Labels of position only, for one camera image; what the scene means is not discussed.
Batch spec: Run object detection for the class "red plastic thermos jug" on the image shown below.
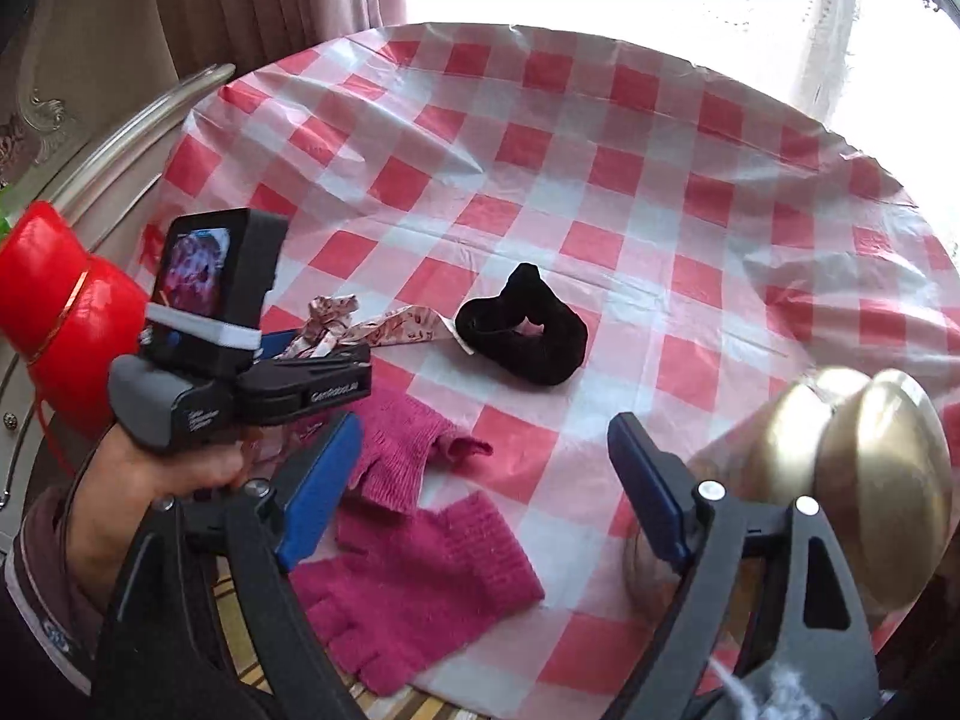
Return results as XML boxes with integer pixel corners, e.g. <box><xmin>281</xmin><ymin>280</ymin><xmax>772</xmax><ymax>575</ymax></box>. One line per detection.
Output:
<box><xmin>0</xmin><ymin>202</ymin><xmax>148</xmax><ymax>439</ymax></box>

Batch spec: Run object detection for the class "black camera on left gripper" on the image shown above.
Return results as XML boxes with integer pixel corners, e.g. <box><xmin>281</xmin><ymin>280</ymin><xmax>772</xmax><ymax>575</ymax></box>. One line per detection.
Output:
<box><xmin>140</xmin><ymin>208</ymin><xmax>290</xmax><ymax>379</ymax></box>

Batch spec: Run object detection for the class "black velvet scrunchie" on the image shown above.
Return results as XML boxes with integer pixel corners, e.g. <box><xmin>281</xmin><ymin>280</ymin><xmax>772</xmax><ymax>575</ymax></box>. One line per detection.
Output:
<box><xmin>454</xmin><ymin>263</ymin><xmax>589</xmax><ymax>387</ymax></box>

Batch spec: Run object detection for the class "patterned pink fabric bow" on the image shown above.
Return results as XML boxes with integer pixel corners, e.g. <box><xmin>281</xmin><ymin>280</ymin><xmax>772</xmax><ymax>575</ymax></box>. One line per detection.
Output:
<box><xmin>280</xmin><ymin>294</ymin><xmax>460</xmax><ymax>359</ymax></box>

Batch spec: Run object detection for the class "person's left hand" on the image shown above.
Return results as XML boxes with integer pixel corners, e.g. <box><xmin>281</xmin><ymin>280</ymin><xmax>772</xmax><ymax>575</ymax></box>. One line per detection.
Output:
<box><xmin>65</xmin><ymin>424</ymin><xmax>257</xmax><ymax>611</ymax></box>

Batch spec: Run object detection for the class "magenta knitted glove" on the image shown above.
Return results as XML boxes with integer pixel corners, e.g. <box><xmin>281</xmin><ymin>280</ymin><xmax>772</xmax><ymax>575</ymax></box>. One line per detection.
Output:
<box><xmin>342</xmin><ymin>387</ymin><xmax>493</xmax><ymax>517</ymax></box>
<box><xmin>291</xmin><ymin>491</ymin><xmax>545</xmax><ymax>695</ymax></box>

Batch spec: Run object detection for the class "pink checkered plastic tablecloth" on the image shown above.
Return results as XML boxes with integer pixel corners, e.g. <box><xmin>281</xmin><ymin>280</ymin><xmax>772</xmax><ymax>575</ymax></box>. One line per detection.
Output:
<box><xmin>130</xmin><ymin>25</ymin><xmax>958</xmax><ymax>718</ymax></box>

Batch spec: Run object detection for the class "person's left forearm sleeve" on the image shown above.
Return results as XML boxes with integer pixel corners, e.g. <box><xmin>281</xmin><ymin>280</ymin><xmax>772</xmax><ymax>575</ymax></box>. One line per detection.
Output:
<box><xmin>2</xmin><ymin>486</ymin><xmax>103</xmax><ymax>713</ymax></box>

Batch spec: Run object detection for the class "striped beige sofa cushion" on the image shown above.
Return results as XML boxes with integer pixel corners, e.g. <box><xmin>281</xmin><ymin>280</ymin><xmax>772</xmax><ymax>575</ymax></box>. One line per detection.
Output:
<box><xmin>202</xmin><ymin>554</ymin><xmax>472</xmax><ymax>718</ymax></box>

